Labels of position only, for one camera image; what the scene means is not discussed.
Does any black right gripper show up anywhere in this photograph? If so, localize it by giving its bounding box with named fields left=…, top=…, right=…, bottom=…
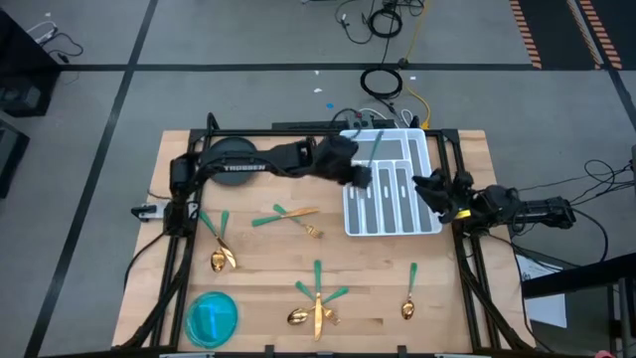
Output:
left=411, top=169, right=476, bottom=225

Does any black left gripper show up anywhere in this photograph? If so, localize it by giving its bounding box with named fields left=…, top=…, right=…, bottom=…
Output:
left=313, top=133, right=374, bottom=191

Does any gold fork green handle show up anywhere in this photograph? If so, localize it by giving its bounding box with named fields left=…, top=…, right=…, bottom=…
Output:
left=272, top=203, right=325, bottom=240
left=366, top=129, right=385, bottom=170
left=294, top=280, right=342, bottom=327

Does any white cutlery tray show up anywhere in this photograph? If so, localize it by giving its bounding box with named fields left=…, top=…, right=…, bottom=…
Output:
left=339, top=127, right=444, bottom=238

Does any gold spoon green handle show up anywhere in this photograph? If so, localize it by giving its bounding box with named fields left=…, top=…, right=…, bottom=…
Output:
left=210, top=210, right=231, bottom=273
left=400, top=262, right=418, bottom=321
left=286, top=285, right=350, bottom=327

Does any grey power strip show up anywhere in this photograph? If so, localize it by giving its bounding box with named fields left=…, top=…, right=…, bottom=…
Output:
left=346, top=110, right=377, bottom=129

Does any dark grey plate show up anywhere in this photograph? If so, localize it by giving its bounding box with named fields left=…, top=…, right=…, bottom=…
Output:
left=201, top=136, right=259, bottom=188

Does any white paper sheet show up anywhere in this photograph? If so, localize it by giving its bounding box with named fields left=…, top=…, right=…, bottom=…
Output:
left=516, top=253, right=568, bottom=329

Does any black desk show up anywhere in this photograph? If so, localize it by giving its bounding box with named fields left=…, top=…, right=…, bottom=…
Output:
left=521, top=252, right=636, bottom=358

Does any blue plastic bowl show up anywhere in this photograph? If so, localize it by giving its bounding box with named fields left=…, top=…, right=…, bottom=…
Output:
left=184, top=290, right=239, bottom=349

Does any black cabinet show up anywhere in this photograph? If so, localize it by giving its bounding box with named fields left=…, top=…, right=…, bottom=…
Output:
left=0, top=8, right=64, bottom=118

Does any white floor cable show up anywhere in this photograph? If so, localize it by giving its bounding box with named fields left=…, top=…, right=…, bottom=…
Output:
left=358, top=106, right=414, bottom=128

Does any yellow floor cable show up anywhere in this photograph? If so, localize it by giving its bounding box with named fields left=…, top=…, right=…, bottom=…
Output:
left=402, top=0, right=432, bottom=130

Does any large black coiled cable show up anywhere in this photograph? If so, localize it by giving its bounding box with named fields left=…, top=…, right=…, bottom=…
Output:
left=359, top=67, right=403, bottom=100

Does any black aluminium table frame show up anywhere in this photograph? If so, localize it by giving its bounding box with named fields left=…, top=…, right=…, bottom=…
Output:
left=118, top=112, right=536, bottom=355

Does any thin black floor cable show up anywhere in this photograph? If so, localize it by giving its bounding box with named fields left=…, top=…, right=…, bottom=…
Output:
left=333, top=0, right=380, bottom=46

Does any small black coiled cable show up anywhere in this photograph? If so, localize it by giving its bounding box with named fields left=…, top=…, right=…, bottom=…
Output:
left=367, top=8, right=402, bottom=40

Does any black floor cables bundle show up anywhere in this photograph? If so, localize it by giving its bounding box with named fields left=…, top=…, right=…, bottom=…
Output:
left=516, top=157, right=636, bottom=235

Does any white arm base bracket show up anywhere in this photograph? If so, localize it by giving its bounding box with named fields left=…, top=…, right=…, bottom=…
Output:
left=130, top=201, right=166, bottom=222

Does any black arm base cable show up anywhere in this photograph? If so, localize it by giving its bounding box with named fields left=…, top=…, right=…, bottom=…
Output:
left=122, top=231, right=168, bottom=292

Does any black cable with plug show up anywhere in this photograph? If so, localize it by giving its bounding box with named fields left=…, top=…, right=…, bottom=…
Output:
left=38, top=30, right=84, bottom=65

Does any white cable with plug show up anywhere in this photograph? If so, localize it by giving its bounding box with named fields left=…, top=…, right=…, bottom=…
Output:
left=25, top=19, right=59, bottom=45

